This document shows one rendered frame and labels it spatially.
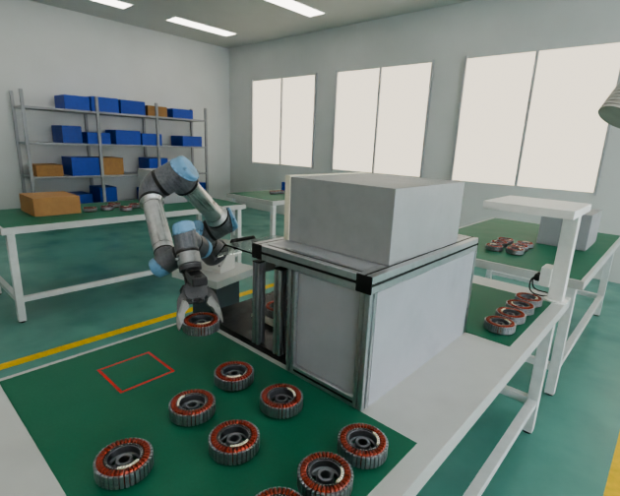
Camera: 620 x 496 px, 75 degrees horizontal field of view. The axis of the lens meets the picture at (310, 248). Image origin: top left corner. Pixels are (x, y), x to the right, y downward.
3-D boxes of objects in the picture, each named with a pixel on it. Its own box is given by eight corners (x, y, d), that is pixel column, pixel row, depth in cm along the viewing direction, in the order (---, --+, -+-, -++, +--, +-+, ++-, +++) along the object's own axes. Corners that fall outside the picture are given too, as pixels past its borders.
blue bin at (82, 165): (63, 173, 665) (61, 155, 658) (90, 173, 695) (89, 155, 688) (72, 175, 638) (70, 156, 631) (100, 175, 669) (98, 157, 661)
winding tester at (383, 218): (283, 239, 131) (284, 174, 126) (362, 223, 162) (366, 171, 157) (388, 267, 106) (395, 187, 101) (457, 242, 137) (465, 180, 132)
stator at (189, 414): (220, 401, 107) (219, 388, 106) (208, 429, 96) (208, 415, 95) (178, 398, 107) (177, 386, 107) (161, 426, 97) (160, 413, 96)
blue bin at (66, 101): (55, 109, 639) (53, 95, 634) (80, 111, 665) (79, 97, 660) (64, 108, 612) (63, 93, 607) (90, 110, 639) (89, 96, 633)
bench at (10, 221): (-13, 294, 363) (-27, 211, 345) (201, 253, 522) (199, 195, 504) (15, 326, 305) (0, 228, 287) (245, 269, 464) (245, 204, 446)
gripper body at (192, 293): (205, 303, 136) (198, 270, 139) (210, 297, 129) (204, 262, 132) (181, 307, 132) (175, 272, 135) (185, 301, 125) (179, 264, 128)
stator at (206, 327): (179, 325, 129) (178, 314, 128) (214, 319, 134) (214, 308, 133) (187, 341, 120) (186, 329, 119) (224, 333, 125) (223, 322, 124)
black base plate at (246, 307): (201, 319, 156) (201, 314, 155) (313, 282, 202) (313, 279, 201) (287, 366, 125) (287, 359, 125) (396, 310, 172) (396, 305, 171)
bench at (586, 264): (395, 339, 311) (404, 243, 292) (483, 284, 444) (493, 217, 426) (558, 402, 240) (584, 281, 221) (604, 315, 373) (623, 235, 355)
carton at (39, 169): (29, 174, 631) (28, 163, 626) (55, 173, 657) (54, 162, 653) (36, 176, 605) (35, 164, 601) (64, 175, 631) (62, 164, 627)
